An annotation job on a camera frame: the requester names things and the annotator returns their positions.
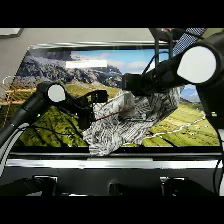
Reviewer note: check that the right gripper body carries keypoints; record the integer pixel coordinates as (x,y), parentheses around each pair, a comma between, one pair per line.
(133,83)

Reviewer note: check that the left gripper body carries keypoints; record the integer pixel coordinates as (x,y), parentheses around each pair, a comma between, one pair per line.
(85,116)

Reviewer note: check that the black and white patterned shirt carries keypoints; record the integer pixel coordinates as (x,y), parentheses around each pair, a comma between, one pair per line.
(133,123)

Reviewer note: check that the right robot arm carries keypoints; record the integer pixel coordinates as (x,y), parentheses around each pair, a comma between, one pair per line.
(200,66)

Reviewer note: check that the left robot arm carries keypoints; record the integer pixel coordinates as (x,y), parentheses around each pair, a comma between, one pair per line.
(30,110)

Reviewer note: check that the brown clothes hanger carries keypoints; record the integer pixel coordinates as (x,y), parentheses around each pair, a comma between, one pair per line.
(25,90)
(11,102)

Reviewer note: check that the white clothes hanger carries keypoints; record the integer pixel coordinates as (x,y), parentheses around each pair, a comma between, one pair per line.
(6,80)

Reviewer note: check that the blue checked shirt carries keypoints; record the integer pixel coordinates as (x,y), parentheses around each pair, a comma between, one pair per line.
(186,38)

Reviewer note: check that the cream garment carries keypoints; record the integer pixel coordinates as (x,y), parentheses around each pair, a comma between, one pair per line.
(216,30)

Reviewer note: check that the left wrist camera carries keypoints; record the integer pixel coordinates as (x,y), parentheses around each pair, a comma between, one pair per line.
(100,96)

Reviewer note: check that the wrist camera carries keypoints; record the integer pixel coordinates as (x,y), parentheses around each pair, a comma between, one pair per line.
(100,96)
(163,43)

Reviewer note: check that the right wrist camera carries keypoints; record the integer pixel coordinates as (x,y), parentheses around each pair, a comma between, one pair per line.
(163,43)

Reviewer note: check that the silver frame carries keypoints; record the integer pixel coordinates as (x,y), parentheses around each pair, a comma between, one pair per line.
(140,164)

